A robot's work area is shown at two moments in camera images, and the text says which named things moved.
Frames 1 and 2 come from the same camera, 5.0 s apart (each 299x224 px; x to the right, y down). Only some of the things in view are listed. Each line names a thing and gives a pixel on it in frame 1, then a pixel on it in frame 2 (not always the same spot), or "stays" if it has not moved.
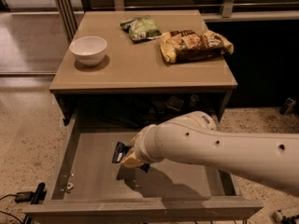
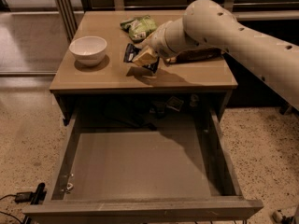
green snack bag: (141, 28) stays
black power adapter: (24, 196) stays
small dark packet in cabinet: (175, 104) stays
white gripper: (139, 147) to (158, 42)
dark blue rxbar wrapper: (121, 150) to (130, 53)
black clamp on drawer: (37, 198) stays
